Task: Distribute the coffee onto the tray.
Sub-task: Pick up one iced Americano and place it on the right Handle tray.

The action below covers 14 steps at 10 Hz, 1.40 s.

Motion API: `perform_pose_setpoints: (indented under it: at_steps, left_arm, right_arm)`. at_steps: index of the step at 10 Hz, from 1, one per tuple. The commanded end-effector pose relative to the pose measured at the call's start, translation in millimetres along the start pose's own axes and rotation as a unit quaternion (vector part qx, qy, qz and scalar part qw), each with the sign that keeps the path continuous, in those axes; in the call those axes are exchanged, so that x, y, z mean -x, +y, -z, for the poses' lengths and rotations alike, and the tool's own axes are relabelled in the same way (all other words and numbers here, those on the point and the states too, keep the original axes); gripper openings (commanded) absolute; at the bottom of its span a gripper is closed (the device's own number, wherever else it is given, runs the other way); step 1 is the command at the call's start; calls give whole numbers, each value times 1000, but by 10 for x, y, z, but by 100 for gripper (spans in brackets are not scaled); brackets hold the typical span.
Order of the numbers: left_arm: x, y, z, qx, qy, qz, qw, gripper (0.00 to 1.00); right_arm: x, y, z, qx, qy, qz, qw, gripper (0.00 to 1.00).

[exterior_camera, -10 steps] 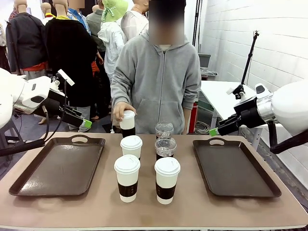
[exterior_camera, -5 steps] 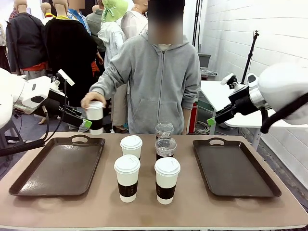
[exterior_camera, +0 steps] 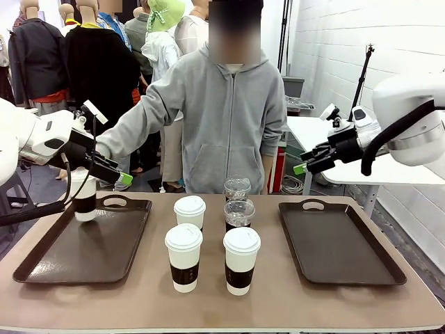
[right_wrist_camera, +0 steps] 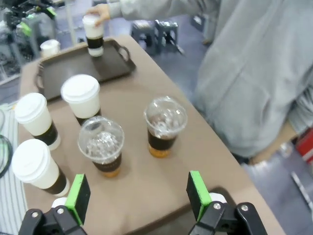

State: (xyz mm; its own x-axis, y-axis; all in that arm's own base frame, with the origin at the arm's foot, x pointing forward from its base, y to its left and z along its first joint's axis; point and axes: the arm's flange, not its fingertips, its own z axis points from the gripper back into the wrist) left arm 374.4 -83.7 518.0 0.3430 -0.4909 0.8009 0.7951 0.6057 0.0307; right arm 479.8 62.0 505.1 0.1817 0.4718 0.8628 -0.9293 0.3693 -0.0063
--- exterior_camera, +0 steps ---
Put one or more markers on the person in gray hoodie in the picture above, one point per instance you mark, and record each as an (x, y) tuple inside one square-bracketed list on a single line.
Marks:
[(226, 121)]

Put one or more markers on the iced coffee cup dome lid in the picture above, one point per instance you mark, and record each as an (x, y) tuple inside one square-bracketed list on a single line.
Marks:
[(237, 186), (239, 214)]

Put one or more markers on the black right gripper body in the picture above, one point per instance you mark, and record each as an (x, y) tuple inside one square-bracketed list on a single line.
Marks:
[(346, 146)]

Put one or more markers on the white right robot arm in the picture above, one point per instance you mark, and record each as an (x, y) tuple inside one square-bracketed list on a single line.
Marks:
[(400, 97)]

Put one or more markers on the green sun hat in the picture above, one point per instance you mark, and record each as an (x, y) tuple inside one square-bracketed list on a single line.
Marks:
[(163, 14)]

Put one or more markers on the person's left hand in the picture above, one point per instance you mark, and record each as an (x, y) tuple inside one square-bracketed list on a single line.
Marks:
[(267, 174)]

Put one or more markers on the person's left forearm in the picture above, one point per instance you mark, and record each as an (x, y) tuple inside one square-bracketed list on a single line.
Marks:
[(274, 139)]

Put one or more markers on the person's right forearm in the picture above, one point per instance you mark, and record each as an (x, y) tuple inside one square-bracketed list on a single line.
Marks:
[(121, 135)]

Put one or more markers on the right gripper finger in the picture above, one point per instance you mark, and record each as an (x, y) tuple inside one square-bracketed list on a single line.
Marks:
[(320, 151), (316, 167)]

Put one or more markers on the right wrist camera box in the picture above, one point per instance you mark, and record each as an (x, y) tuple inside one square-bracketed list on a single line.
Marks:
[(327, 111)]

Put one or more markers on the bystander in blue shirt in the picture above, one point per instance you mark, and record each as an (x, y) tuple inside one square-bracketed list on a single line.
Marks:
[(114, 24)]

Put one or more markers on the white side table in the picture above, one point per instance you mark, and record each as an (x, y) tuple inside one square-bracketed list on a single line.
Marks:
[(313, 132)]

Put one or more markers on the red floor object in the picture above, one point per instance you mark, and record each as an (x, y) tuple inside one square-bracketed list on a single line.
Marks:
[(278, 170)]

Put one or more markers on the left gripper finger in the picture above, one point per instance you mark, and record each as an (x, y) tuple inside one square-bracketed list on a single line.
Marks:
[(114, 175), (107, 162)]

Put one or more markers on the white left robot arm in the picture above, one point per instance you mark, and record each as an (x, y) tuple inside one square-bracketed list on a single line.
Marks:
[(21, 139)]

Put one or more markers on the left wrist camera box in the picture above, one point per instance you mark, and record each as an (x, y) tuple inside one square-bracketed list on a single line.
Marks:
[(94, 111)]

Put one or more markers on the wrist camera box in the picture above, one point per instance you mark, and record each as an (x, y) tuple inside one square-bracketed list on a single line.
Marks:
[(94, 111), (327, 111)]

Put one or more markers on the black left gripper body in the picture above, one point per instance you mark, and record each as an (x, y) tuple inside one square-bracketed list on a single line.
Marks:
[(81, 149)]

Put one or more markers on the mannequin in black sweater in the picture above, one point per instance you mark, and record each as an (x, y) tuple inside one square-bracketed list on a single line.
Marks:
[(101, 62)]

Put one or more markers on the gray plastic bin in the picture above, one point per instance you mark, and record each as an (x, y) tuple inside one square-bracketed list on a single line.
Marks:
[(293, 87)]

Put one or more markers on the black tripod stand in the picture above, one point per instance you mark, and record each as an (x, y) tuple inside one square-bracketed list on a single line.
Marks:
[(361, 76)]

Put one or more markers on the white paper coffee cup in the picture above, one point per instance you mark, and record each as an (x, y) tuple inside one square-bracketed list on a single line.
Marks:
[(189, 217), (87, 205), (241, 257), (183, 250)]

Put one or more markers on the black light stand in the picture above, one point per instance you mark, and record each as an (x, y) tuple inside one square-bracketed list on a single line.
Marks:
[(285, 35)]

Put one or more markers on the mannequin in dark jacket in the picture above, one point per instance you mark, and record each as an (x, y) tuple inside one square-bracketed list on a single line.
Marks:
[(34, 52)]

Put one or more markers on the mannequin in white jacket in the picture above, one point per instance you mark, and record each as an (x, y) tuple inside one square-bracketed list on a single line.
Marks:
[(161, 55)]

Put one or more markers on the dark brown serving tray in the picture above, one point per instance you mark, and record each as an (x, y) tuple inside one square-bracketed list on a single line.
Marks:
[(87, 254), (333, 243)]

